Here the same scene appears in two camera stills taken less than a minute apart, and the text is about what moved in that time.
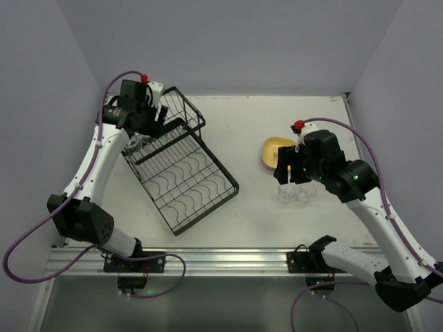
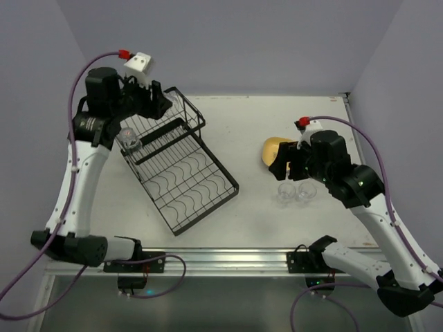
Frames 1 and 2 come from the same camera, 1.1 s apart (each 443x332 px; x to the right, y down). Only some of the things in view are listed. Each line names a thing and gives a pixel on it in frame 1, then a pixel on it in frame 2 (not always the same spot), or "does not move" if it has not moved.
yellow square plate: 270,150 does not move
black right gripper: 292,163 does not move
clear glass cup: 144,140 → 177,106
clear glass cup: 307,191 does not move
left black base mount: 154,265 does not move
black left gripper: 154,122 → 148,100
